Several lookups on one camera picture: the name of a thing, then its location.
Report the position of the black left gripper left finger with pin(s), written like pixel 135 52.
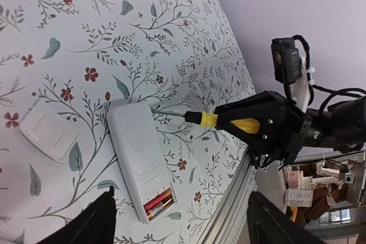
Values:
pixel 96 224

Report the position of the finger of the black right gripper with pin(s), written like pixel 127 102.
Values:
pixel 258 106
pixel 262 142

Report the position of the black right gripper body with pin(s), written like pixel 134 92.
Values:
pixel 288 131

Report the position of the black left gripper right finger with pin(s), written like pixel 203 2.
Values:
pixel 268 224

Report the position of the yellow handled screwdriver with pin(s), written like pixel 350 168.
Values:
pixel 247 125

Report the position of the gold black battery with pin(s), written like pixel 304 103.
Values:
pixel 166 193

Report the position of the red gold battery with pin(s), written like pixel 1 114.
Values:
pixel 158 205

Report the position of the white remote control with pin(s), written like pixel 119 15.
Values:
pixel 139 154

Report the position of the white battery cover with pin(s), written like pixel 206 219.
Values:
pixel 48 132

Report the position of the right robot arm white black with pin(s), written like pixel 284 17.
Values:
pixel 342 128

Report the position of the floral patterned table mat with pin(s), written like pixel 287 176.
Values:
pixel 81 57

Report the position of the front aluminium rail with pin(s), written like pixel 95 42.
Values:
pixel 230 216

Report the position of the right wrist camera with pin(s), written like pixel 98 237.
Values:
pixel 286 60

